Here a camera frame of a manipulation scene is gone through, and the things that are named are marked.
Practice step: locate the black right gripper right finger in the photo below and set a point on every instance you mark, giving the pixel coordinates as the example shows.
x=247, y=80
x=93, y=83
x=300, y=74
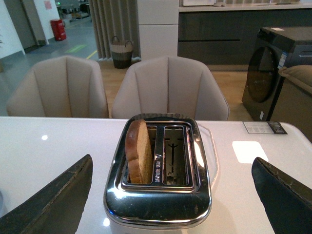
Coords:
x=287, y=202

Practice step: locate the white tall cabinet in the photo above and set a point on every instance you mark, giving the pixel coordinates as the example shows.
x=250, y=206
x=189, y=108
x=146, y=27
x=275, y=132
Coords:
x=158, y=28

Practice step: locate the beige chair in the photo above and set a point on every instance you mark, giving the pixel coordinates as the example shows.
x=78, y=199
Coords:
x=170, y=85
x=66, y=86

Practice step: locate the dark front-load washing machine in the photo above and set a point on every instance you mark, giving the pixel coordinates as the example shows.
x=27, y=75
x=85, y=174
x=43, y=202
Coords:
x=274, y=48

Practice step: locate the label card on table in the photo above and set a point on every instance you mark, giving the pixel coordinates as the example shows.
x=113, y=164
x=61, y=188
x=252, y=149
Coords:
x=270, y=127

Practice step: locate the beige cushion at right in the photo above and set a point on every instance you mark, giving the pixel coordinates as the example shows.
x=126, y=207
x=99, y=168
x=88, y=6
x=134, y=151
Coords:
x=300, y=75

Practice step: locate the slice of brown bread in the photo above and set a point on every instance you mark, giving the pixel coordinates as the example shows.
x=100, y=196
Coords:
x=138, y=153

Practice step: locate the dark grey kitchen counter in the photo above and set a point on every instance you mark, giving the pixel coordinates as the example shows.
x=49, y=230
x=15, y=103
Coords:
x=227, y=37

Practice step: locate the beige chair on left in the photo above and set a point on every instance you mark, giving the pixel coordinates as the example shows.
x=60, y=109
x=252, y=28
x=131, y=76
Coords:
x=66, y=86

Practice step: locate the grey curtain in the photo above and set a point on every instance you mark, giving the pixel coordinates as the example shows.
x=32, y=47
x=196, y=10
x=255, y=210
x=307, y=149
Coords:
x=114, y=18

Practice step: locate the red cabinet box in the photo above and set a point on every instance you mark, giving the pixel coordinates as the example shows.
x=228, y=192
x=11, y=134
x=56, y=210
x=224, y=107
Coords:
x=58, y=29

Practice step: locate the woven laundry basket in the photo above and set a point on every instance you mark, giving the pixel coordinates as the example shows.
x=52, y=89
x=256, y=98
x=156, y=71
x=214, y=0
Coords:
x=121, y=51

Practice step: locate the white microwave oven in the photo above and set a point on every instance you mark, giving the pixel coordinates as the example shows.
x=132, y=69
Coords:
x=198, y=2

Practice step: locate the silver two-slot toaster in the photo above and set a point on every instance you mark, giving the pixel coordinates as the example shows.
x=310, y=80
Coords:
x=179, y=196

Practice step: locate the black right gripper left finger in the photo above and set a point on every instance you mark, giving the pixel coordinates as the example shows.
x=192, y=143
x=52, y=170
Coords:
x=55, y=209

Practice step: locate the beige chair on right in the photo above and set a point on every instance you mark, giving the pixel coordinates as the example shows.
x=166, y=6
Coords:
x=170, y=85

